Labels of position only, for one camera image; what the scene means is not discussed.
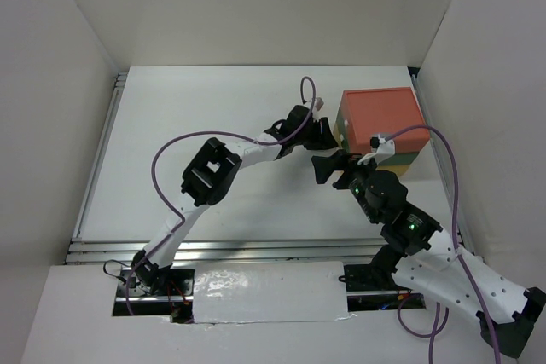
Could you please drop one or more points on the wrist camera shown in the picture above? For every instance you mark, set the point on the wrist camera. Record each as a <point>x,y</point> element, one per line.
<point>315,106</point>
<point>382,148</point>

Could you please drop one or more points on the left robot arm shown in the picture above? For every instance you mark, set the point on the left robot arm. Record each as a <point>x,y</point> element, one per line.
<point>209,175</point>

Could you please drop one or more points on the white cover plate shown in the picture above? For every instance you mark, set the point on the white cover plate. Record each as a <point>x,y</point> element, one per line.
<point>269,293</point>

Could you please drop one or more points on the aluminium front rail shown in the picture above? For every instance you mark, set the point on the aluminium front rail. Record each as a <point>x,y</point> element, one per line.
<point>232,251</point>

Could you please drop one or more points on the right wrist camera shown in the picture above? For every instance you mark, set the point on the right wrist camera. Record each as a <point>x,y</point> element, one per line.
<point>382,148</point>

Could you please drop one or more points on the coral drawer cabinet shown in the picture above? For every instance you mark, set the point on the coral drawer cabinet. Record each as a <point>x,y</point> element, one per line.
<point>387,110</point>

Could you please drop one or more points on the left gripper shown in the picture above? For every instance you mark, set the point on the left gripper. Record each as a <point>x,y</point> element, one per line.
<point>324,141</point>

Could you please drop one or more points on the aluminium rail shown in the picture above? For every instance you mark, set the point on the aluminium rail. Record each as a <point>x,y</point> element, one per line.
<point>443,162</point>
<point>118,88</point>
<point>232,251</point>

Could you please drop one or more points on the aluminium right rail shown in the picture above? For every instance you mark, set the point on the aluminium right rail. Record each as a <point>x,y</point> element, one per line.
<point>443,162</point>

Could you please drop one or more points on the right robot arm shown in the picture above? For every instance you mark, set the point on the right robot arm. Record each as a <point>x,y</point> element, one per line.
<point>421,255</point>

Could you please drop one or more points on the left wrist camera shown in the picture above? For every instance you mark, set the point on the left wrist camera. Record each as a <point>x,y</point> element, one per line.
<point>315,106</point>

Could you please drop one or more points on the aluminium left rail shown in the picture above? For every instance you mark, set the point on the aluminium left rail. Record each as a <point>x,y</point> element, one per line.
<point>118,88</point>

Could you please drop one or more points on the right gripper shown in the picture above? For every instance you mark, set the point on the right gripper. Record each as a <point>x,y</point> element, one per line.
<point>342,159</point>

